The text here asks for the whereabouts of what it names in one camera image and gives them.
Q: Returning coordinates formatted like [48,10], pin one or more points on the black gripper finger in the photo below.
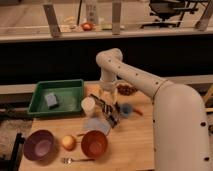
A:
[112,116]

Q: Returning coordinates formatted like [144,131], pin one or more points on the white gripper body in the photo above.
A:
[108,93]

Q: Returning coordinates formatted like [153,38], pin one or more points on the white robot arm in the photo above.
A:
[180,127]

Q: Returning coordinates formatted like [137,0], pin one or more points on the metal cup lying down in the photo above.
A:
[101,103]

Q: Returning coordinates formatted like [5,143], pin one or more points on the white plastic cup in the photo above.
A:
[88,106]

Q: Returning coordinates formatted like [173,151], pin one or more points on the wooden board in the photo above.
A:
[130,142]

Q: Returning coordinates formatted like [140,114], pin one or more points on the red brown food item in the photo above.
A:
[126,90]

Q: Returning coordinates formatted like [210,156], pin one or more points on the grey blue cloth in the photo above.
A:
[97,124]

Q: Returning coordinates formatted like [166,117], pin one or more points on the orange bowl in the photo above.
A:
[94,144]

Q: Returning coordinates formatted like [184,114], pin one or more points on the green plastic tray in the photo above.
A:
[57,98]

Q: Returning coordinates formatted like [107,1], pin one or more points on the yellow apple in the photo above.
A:
[69,142]

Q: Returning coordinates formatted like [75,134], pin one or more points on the blue sponge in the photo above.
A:
[51,100]

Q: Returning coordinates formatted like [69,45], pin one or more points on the orange fruit on shelf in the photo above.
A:
[87,26]

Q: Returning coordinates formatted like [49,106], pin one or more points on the metal fork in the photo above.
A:
[71,160]

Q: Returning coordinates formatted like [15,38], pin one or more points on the purple bowl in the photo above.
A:
[38,145]

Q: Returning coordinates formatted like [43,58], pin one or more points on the black office chair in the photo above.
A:
[165,9]

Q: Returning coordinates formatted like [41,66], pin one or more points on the blue brush orange handle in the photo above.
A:
[126,110]

